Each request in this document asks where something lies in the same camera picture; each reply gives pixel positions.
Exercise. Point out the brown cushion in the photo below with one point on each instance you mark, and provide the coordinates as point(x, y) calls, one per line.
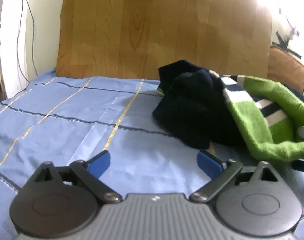
point(286, 67)

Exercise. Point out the green navy striped sweater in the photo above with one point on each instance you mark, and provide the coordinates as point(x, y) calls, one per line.
point(251, 120)

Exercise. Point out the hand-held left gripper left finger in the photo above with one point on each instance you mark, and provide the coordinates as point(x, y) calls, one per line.
point(102, 163)

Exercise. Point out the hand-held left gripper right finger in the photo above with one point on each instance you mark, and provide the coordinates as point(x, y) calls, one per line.
point(207, 161)

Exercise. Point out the wooden headboard panel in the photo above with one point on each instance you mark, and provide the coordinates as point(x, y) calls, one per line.
point(152, 30)

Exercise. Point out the navy sweater with red stripes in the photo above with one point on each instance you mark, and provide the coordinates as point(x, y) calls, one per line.
point(191, 105)

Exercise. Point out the blue checked bedsheet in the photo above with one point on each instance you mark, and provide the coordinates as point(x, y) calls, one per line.
point(67, 120)

